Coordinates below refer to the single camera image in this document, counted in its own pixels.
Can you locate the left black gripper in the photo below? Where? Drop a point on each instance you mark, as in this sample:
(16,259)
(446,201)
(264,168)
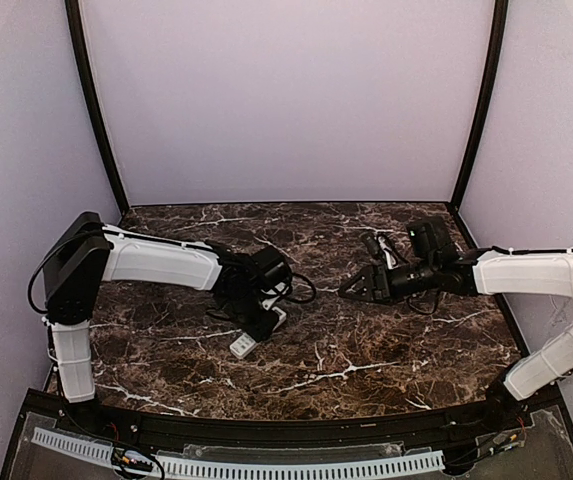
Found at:
(254,326)

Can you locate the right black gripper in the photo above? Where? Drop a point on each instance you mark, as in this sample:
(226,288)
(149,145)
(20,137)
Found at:
(380,282)

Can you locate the white remote control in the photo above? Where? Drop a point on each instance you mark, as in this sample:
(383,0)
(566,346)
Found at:
(257,331)

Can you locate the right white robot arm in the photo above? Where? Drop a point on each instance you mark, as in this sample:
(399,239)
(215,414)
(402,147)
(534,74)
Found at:
(491,271)

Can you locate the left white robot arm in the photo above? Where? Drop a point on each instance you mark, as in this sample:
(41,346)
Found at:
(90,253)

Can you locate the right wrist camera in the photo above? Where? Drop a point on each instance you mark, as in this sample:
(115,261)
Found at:
(426,237)

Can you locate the black front rail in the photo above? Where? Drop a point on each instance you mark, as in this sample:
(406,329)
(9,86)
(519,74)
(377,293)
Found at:
(448,428)

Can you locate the white slotted cable duct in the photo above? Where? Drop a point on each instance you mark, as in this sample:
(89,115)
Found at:
(174,467)

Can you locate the right black frame post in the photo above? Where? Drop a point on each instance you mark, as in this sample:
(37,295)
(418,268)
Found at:
(487,84)

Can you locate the black frame post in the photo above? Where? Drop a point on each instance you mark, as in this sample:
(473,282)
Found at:
(94,110)
(487,84)

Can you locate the left black frame post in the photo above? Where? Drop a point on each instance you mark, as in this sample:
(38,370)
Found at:
(94,110)

